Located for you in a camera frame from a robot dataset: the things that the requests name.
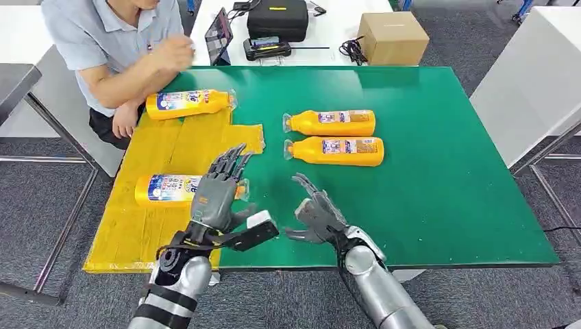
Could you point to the green table mat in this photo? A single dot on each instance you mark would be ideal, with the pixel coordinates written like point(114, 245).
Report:
point(454, 181)

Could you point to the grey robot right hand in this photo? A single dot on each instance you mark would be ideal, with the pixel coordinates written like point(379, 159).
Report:
point(322, 218)

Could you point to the black handheld controller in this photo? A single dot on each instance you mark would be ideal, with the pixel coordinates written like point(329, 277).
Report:
point(267, 49)

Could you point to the yellow plastic sheet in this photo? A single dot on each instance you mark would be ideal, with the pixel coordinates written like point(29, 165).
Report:
point(136, 231)

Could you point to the brown cardboard box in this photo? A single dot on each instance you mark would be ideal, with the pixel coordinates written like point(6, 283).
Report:
point(392, 40)

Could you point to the white table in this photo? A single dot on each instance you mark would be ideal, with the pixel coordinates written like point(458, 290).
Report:
point(331, 27)

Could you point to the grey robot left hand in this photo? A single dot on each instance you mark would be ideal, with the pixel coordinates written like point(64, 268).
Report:
point(213, 200)

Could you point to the metal desk frame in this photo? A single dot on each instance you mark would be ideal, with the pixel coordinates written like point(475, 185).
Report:
point(68, 227)
point(549, 193)

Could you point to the blue chair base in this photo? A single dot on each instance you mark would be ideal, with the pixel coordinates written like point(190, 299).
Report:
point(523, 10)

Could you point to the person's left hand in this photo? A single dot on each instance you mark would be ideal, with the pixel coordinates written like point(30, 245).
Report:
point(125, 121)

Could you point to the white side desk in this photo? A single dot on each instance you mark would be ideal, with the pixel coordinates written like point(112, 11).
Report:
point(18, 36)
point(531, 77)

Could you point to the orange drink bottle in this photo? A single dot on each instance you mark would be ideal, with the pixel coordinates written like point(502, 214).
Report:
point(308, 153)
point(181, 104)
point(308, 125)
point(159, 190)

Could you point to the black tablet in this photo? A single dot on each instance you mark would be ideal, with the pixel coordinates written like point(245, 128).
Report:
point(219, 35)

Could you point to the black carrying case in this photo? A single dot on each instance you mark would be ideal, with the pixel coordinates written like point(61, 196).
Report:
point(278, 20)

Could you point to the person's right hand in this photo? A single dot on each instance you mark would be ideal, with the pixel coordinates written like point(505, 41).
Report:
point(174, 53)

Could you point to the person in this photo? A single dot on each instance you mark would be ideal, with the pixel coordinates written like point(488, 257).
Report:
point(104, 41)

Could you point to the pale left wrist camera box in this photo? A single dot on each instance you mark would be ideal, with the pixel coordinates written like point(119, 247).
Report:
point(261, 219)

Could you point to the thin black stick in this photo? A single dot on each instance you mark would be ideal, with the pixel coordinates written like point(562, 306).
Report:
point(311, 47)

